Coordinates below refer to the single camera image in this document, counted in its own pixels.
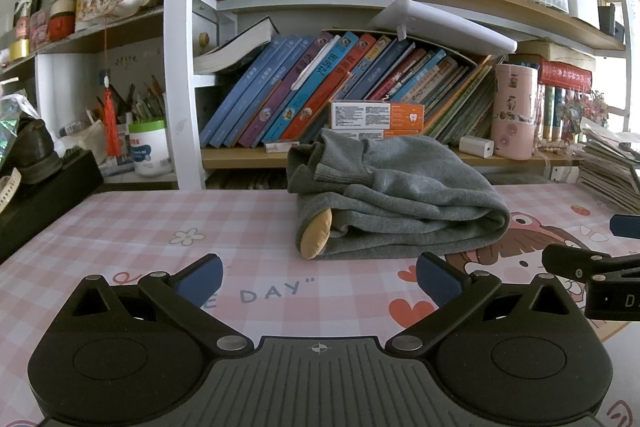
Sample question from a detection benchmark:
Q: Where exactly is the dried flower bunch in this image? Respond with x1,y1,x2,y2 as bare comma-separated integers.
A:
557,91,610,144

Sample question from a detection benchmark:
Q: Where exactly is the grey knit sweater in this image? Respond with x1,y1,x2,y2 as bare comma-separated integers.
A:
286,128,511,262

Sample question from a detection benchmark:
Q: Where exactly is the white flat device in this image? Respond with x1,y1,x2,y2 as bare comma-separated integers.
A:
367,0,519,56

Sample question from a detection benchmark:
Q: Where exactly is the white charger plug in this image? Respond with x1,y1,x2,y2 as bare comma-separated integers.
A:
459,135,495,158

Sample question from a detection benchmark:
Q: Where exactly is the red jar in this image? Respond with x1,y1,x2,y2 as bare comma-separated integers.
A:
47,0,77,42

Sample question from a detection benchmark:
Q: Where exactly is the black box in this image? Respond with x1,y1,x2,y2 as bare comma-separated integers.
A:
0,149,105,264

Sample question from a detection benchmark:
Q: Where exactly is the pink checked table mat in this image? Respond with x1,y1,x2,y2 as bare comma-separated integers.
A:
0,184,640,427

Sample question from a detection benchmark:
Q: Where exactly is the row of leaning colourful books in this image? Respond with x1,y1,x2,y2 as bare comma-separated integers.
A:
200,31,502,150

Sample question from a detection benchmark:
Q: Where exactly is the red tassel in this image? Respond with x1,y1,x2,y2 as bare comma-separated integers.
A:
102,74,121,158

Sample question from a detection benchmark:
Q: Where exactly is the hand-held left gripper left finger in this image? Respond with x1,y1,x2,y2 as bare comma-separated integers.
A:
70,253,254,358

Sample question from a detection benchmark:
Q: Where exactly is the white wooden bookshelf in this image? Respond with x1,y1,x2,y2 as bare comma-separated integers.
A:
0,0,640,194

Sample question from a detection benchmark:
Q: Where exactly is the pink tumbler with stickers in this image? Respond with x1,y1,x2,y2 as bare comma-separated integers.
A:
491,63,540,160

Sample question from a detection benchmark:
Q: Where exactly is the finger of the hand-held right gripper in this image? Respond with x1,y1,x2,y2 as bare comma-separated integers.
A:
542,244,640,284
609,214,640,239

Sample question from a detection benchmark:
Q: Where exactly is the white tub with green lid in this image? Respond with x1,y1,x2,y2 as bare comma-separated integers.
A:
127,119,174,178

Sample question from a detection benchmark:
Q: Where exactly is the orange and white box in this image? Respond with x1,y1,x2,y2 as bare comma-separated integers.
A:
330,101,425,130
330,129,386,140

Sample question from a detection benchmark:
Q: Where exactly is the brown leather shoe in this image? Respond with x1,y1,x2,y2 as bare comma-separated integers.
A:
0,117,64,186

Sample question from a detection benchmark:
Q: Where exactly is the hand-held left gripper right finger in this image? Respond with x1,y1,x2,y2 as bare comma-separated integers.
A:
384,252,577,356

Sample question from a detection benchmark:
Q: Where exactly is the white studded strap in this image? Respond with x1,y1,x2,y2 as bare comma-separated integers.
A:
0,167,23,214

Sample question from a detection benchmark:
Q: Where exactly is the stack of papers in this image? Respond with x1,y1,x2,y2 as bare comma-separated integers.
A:
577,117,640,214

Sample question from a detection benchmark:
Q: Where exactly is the bunch of pens and brushes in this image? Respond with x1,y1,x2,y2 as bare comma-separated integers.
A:
85,77,167,126

